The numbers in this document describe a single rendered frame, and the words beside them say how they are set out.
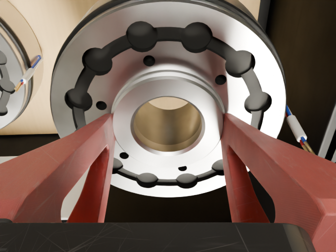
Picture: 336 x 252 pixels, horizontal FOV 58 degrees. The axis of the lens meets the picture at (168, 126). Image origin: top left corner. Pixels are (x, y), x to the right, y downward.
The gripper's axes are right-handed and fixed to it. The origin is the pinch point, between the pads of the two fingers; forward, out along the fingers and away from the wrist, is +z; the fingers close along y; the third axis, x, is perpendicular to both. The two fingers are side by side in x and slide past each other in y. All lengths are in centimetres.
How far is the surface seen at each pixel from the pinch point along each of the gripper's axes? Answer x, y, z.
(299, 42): -1.8, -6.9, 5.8
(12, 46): -0.8, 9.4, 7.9
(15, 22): -1.7, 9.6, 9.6
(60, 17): -1.7, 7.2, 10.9
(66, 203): 8.0, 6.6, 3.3
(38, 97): 4.5, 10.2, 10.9
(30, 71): 0.7, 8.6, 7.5
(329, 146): 2.3, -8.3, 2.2
